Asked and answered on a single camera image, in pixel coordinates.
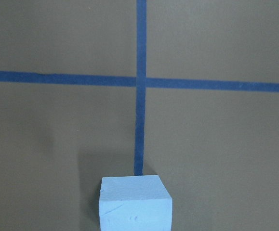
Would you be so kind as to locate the light blue foam block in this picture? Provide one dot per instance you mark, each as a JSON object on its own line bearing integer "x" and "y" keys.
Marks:
{"x": 135, "y": 203}

